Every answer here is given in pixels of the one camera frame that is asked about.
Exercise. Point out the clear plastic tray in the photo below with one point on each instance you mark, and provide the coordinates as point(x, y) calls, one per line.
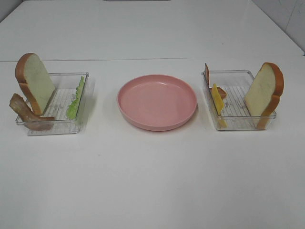
point(235, 115)
point(63, 95)

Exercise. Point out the right clear plastic tray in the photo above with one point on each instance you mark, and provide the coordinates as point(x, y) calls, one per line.
point(235, 115)

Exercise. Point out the green lettuce leaf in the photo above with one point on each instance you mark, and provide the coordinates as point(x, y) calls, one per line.
point(73, 107)

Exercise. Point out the yellow cheese slice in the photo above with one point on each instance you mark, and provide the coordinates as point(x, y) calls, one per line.
point(219, 104)

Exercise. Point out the pink round plate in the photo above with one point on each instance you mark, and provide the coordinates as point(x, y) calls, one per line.
point(157, 102)

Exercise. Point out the red ham bacon slice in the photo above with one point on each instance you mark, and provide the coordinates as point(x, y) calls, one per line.
point(222, 93)

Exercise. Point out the left clear plastic tray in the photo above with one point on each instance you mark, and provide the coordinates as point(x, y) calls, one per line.
point(63, 95)

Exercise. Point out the toast bread slice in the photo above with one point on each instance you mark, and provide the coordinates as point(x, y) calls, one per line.
point(34, 82)
point(264, 93)

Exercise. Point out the brown bacon strip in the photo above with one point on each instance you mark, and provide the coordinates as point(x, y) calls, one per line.
point(26, 114)

